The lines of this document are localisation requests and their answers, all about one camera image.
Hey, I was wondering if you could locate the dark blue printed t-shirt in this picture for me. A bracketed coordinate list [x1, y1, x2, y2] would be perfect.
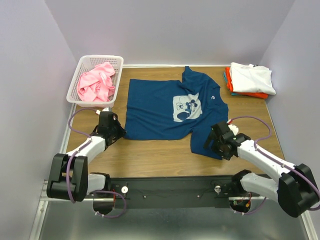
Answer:
[124, 66, 229, 160]

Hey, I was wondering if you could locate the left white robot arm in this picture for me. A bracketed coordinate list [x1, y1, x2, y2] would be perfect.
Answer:
[46, 111, 126, 203]

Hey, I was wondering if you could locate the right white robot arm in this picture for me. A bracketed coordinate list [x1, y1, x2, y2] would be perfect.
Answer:
[203, 120, 320, 218]

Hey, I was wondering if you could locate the pink t-shirt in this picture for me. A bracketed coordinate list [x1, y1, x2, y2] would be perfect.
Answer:
[76, 62, 116, 102]

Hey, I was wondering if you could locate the white plastic laundry basket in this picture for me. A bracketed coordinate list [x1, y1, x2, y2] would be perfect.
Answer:
[66, 54, 124, 108]

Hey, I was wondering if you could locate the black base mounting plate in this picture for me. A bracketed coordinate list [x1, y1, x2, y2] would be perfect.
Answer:
[110, 175, 245, 209]

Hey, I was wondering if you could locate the white folded t-shirt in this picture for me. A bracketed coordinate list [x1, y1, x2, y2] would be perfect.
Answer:
[229, 62, 276, 96]

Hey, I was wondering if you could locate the teal folded t-shirt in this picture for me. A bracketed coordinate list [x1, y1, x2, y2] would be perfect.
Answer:
[222, 72, 240, 96]

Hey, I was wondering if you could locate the orange folded t-shirt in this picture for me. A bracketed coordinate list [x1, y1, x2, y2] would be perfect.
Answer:
[225, 66, 269, 100]

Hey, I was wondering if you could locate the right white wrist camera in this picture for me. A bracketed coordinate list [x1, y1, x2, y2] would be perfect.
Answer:
[227, 119, 239, 136]

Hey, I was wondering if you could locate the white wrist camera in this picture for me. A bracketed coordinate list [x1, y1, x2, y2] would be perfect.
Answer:
[95, 107, 112, 115]
[227, 119, 239, 136]

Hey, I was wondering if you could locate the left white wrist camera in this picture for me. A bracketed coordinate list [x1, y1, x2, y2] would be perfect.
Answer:
[95, 107, 112, 115]

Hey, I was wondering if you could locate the left aluminium side rail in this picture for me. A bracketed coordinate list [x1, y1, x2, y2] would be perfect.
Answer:
[54, 102, 77, 172]

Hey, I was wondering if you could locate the aluminium frame rail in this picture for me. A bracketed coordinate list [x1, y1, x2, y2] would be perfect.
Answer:
[41, 176, 308, 201]

